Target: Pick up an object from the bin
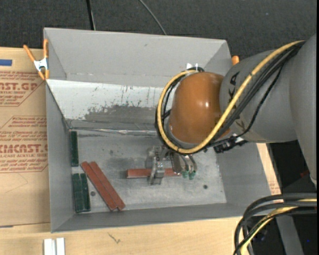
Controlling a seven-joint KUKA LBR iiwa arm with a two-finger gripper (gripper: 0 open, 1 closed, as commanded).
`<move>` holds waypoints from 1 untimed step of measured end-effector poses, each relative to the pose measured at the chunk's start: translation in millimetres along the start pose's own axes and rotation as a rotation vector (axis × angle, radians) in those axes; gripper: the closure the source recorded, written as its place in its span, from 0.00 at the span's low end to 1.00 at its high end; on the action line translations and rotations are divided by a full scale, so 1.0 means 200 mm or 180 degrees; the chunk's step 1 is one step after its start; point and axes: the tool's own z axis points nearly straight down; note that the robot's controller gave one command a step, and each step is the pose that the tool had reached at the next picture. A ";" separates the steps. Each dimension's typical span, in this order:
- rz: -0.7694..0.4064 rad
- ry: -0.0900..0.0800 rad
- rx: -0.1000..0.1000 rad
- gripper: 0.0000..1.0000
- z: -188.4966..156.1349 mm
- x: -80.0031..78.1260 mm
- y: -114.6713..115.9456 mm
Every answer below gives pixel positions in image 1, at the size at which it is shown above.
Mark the brown cardboard board, red print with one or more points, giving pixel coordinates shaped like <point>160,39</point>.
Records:
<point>21,169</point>

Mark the dark green flat block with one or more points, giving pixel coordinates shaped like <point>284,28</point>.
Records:
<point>74,149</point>
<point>77,193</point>
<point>85,191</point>

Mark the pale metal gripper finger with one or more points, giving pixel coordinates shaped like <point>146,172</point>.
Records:
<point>160,176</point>
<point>152,174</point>

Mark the grey metal bin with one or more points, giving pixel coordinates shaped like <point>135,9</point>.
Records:
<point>138,153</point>

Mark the black cylinder on white bracket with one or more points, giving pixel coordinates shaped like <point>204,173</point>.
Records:
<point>224,145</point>

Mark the red-brown block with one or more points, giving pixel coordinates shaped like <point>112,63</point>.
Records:
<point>98,187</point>
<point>109,185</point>
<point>138,173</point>

